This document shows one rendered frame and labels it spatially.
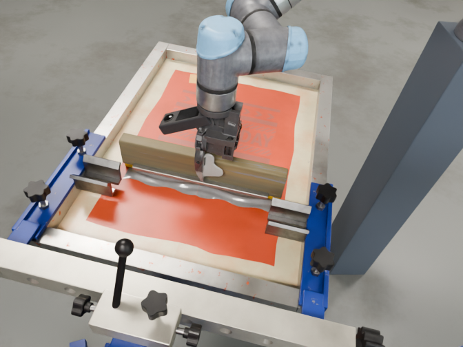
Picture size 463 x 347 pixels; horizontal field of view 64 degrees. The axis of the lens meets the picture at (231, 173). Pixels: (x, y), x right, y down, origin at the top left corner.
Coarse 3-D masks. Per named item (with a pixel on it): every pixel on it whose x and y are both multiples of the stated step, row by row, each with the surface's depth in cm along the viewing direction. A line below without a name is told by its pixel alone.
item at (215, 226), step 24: (240, 96) 114; (264, 96) 115; (288, 96) 116; (288, 120) 108; (288, 144) 102; (288, 168) 96; (192, 216) 83; (216, 216) 84; (240, 216) 84; (264, 216) 85; (192, 240) 79; (216, 240) 79; (240, 240) 80; (264, 240) 81
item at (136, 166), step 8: (136, 168) 86; (144, 168) 86; (152, 168) 87; (168, 176) 86; (176, 176) 86; (184, 176) 86; (192, 176) 86; (200, 184) 85; (208, 184) 85; (216, 184) 85; (224, 184) 85; (240, 192) 84; (248, 192) 84; (256, 192) 84; (264, 192) 85
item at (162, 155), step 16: (128, 144) 83; (144, 144) 82; (160, 144) 83; (176, 144) 84; (128, 160) 87; (144, 160) 86; (160, 160) 85; (176, 160) 83; (192, 160) 82; (224, 160) 81; (240, 160) 82; (208, 176) 85; (224, 176) 84; (240, 176) 83; (256, 176) 81; (272, 176) 80; (272, 192) 84
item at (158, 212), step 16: (176, 80) 116; (176, 96) 111; (160, 112) 105; (144, 128) 100; (128, 192) 86; (144, 192) 86; (160, 192) 87; (176, 192) 87; (96, 208) 82; (112, 208) 82; (128, 208) 83; (144, 208) 83; (160, 208) 84; (176, 208) 84; (112, 224) 80; (128, 224) 80; (144, 224) 80; (160, 224) 81; (176, 224) 81; (176, 240) 79
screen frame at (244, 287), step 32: (160, 64) 119; (128, 96) 103; (320, 96) 112; (96, 128) 94; (320, 128) 102; (320, 160) 93; (96, 256) 71; (128, 256) 71; (160, 256) 72; (224, 288) 69; (256, 288) 69; (288, 288) 70
